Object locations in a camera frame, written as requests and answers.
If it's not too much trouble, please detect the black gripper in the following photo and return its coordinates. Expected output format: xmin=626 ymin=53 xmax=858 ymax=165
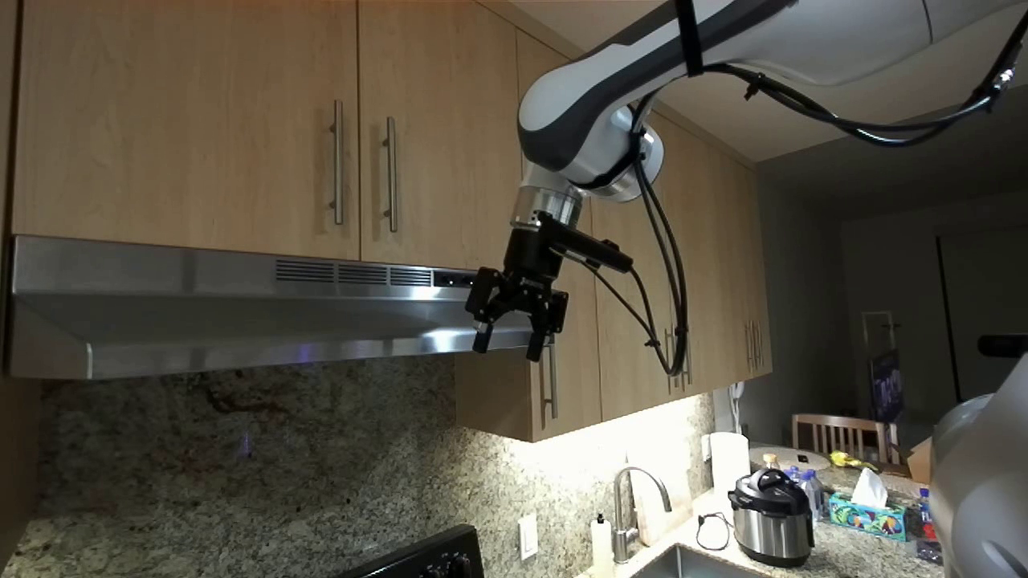
xmin=464 ymin=213 xmax=570 ymax=368

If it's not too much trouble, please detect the tall light wooden cabinet door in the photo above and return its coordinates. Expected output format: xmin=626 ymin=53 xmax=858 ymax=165
xmin=594 ymin=112 xmax=684 ymax=427
xmin=715 ymin=134 xmax=758 ymax=396
xmin=674 ymin=111 xmax=725 ymax=404
xmin=522 ymin=195 xmax=606 ymax=444

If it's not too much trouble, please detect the short light wooden cabinet door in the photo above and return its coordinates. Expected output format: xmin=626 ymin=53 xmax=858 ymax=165
xmin=8 ymin=0 xmax=364 ymax=264
xmin=356 ymin=0 xmax=529 ymax=274

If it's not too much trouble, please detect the chrome kitchen faucet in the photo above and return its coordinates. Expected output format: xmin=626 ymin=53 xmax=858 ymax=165
xmin=606 ymin=464 xmax=677 ymax=569

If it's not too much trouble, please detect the white soap bottle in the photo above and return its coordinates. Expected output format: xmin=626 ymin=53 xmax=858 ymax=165
xmin=587 ymin=510 xmax=620 ymax=578

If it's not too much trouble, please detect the black electric stove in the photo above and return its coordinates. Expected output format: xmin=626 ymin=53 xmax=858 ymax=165
xmin=332 ymin=524 xmax=487 ymax=578

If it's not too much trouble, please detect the stainless steel range hood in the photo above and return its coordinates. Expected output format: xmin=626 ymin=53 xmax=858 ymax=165
xmin=5 ymin=234 xmax=559 ymax=383

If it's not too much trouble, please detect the white paper towel roll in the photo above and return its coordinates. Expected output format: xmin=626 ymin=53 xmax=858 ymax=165
xmin=707 ymin=430 xmax=753 ymax=499

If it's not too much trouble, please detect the small round dark-rimmed object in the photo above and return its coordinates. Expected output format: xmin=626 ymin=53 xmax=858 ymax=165
xmin=690 ymin=510 xmax=735 ymax=557

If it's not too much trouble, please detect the stainless steel sink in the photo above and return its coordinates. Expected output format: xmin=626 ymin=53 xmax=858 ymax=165
xmin=628 ymin=539 xmax=780 ymax=578

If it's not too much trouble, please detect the round white table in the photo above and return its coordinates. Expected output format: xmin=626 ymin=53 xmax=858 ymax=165
xmin=748 ymin=444 xmax=831 ymax=479

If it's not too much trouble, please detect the black and steel pressure cooker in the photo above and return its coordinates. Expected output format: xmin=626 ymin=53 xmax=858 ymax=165
xmin=723 ymin=466 xmax=819 ymax=573

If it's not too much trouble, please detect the clear plastic bottle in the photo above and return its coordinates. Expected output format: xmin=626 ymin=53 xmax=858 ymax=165
xmin=782 ymin=453 xmax=836 ymax=524

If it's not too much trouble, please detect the wooden chair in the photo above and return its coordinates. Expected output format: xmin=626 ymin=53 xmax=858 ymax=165
xmin=790 ymin=411 xmax=904 ymax=472

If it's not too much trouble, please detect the dark hanging bag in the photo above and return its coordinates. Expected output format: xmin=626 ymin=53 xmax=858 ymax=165
xmin=865 ymin=344 xmax=908 ymax=427

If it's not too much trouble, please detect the teal patterned tissue box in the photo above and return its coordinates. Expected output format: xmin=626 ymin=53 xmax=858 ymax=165
xmin=824 ymin=466 xmax=911 ymax=544

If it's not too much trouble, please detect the brown cardboard box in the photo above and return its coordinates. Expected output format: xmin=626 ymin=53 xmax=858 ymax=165
xmin=901 ymin=433 xmax=940 ymax=490

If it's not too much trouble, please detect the plastic bottle with red label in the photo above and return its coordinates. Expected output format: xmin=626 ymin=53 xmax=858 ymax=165
xmin=908 ymin=484 xmax=947 ymax=569

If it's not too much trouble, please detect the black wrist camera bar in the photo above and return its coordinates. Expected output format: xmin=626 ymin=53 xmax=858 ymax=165
xmin=540 ymin=214 xmax=636 ymax=274

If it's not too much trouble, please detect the black cable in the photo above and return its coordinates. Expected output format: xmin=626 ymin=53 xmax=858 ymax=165
xmin=701 ymin=8 xmax=1028 ymax=150
xmin=582 ymin=121 xmax=693 ymax=378

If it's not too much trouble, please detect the white wall outlet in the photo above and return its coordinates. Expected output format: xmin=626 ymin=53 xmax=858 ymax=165
xmin=517 ymin=510 xmax=541 ymax=566

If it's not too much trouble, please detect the black stereo camera bar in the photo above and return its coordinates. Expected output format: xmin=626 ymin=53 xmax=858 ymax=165
xmin=974 ymin=331 xmax=1028 ymax=362

